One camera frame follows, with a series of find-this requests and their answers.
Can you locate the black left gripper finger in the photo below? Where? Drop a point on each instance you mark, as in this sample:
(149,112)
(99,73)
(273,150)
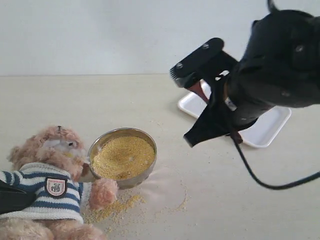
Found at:
(13,199)

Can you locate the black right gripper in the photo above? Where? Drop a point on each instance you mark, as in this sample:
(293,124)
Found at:
(280,67)

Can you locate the plush teddy bear striped sweater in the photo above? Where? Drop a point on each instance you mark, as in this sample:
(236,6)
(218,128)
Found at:
(50,165)

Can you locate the dark red wooden spoon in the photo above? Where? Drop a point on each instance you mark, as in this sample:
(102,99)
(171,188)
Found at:
(197,89)

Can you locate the white rectangular plastic tray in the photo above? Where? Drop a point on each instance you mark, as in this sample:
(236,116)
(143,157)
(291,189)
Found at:
(257,125)

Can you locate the spilled yellow millet pile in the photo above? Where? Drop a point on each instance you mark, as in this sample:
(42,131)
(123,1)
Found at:
(114,211)

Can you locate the yellow millet in bowl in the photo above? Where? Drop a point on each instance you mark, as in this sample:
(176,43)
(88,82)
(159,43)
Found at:
(123,158)

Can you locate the steel bowl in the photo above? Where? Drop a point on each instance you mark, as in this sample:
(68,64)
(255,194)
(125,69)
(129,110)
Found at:
(98,144)

